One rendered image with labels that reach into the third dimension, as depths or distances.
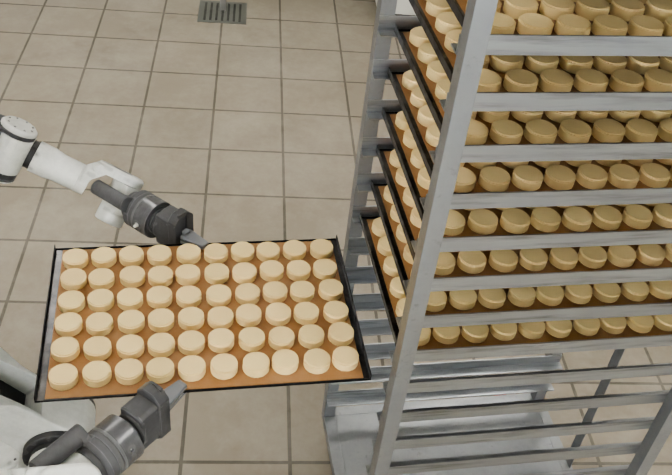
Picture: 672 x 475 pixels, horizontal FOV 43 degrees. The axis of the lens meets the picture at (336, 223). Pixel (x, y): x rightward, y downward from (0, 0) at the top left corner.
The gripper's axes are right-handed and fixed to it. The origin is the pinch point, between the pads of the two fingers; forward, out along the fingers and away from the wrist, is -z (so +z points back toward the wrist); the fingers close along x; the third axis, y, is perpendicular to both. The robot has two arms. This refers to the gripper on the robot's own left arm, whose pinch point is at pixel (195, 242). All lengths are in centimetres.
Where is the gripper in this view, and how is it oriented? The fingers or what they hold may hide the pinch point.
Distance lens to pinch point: 185.2
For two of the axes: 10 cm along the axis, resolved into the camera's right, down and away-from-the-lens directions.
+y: 5.8, -4.8, 6.6
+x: 0.9, -7.6, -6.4
